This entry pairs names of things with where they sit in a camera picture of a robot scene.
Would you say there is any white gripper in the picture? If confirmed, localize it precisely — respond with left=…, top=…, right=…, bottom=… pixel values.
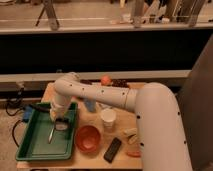
left=50, top=99, right=70, bottom=131

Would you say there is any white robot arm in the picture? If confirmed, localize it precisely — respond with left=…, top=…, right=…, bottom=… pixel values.
left=50, top=72, right=193, bottom=171

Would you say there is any green plastic tray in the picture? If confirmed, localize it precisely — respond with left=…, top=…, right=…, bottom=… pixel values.
left=16, top=102, right=78, bottom=161

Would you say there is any orange bowl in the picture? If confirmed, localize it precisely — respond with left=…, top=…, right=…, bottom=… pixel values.
left=75, top=125, right=101, bottom=153

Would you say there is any blue cup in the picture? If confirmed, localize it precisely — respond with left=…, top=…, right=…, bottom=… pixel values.
left=84, top=99, right=96, bottom=113

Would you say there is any white paper cup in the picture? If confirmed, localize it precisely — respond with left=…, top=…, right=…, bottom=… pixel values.
left=100, top=108, right=117, bottom=130

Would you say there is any black remote control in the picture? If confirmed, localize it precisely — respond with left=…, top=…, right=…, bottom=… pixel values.
left=103, top=138, right=122, bottom=163

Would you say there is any orange ball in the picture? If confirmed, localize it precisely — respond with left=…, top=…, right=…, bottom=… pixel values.
left=101, top=75, right=111, bottom=86

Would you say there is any banana toy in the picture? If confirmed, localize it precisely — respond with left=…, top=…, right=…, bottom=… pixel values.
left=123, top=128, right=138, bottom=144

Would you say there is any dark grape bunch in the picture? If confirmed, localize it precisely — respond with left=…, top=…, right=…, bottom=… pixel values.
left=112, top=79, right=129, bottom=88

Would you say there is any red chili toy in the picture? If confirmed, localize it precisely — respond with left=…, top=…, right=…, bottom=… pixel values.
left=126, top=151, right=141, bottom=158

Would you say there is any black handled tool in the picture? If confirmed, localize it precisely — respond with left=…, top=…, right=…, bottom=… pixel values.
left=29, top=104, right=50, bottom=113

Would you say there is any black cable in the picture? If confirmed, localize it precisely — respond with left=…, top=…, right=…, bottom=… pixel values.
left=4, top=87, right=26, bottom=148

